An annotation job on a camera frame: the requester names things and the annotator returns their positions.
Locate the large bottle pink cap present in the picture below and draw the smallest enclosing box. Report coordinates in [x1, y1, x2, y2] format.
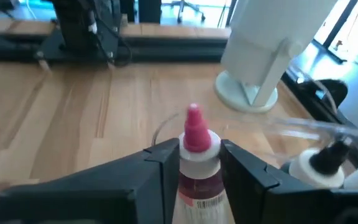
[171, 103, 236, 224]

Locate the office chair base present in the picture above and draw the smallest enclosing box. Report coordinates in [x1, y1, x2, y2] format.
[169, 0, 206, 24]

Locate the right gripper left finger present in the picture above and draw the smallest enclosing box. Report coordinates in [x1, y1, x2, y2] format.
[0, 138, 180, 224]

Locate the black clamp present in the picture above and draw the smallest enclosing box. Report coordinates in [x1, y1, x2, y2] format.
[300, 79, 349, 116]

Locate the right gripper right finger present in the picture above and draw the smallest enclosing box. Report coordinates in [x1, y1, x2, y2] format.
[219, 139, 358, 224]

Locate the large bottle black cap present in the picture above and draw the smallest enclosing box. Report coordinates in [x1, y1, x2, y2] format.
[289, 139, 352, 190]

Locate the clear plastic container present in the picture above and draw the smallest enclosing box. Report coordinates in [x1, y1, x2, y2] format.
[150, 110, 358, 190]

